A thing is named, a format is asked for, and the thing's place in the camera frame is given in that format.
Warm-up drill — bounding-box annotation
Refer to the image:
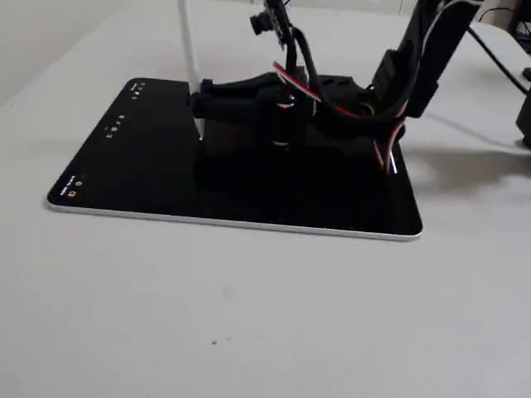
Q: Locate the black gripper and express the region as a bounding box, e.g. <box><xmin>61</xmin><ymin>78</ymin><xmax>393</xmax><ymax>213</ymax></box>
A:
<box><xmin>186</xmin><ymin>72</ymin><xmax>406</xmax><ymax>151</ymax></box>

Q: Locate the white stylus pencil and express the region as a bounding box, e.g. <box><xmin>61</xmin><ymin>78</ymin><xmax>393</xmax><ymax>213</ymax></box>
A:
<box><xmin>177</xmin><ymin>0</ymin><xmax>207</xmax><ymax>140</ymax></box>

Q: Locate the black screen tablet silver edge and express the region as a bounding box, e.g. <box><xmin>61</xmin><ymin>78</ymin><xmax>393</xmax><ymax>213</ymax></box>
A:
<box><xmin>44</xmin><ymin>76</ymin><xmax>424</xmax><ymax>243</ymax></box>

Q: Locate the small camera module board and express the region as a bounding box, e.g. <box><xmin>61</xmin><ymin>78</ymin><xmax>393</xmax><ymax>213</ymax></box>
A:
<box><xmin>248</xmin><ymin>0</ymin><xmax>296</xmax><ymax>51</ymax></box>

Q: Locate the red white black wire bundle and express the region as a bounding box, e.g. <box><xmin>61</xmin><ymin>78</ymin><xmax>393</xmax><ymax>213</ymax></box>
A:
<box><xmin>271</xmin><ymin>24</ymin><xmax>407</xmax><ymax>174</ymax></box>

